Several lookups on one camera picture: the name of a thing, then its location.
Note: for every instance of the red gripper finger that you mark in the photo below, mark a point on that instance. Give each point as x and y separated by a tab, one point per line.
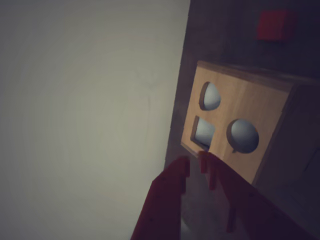
162	200
250	212

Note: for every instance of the wooden shape sorter box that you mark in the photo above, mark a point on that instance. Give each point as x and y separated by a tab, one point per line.
240	105

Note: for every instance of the red cube block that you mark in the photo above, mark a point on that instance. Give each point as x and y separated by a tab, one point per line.
276	25

